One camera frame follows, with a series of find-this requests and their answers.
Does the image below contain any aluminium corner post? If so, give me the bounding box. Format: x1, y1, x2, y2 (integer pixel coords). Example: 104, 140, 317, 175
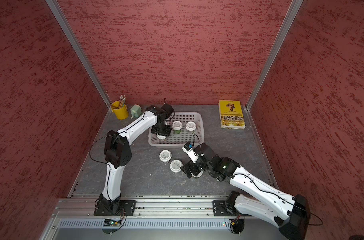
46, 0, 112, 109
246, 0, 303, 112

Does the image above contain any white perforated plastic basket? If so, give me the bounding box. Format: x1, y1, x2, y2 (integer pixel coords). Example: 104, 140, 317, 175
148, 112, 205, 148

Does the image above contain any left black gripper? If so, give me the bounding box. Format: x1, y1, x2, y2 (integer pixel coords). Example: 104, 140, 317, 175
150, 119, 172, 138

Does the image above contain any yellow book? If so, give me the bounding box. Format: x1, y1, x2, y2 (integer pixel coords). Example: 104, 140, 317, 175
219, 100, 246, 130

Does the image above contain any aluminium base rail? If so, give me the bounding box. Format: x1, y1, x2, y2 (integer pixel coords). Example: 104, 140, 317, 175
51, 194, 297, 220

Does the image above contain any left aluminium corner post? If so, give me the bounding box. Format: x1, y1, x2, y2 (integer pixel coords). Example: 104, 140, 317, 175
46, 0, 112, 109

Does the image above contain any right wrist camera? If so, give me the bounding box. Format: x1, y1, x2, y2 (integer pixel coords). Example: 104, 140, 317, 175
182, 142, 199, 164

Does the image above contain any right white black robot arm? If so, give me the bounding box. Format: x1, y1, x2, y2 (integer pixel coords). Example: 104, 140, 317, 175
181, 142, 311, 240

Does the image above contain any yogurt cup green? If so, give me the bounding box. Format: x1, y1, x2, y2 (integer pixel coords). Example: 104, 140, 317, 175
191, 170, 203, 178

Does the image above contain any right aluminium corner post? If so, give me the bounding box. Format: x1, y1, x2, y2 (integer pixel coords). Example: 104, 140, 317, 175
246, 0, 303, 112

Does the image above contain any pencils bunch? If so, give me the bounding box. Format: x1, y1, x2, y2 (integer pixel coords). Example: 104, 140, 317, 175
118, 95, 126, 109

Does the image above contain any yellow pencil cup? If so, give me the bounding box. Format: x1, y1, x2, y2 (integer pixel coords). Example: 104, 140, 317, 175
111, 101, 129, 120

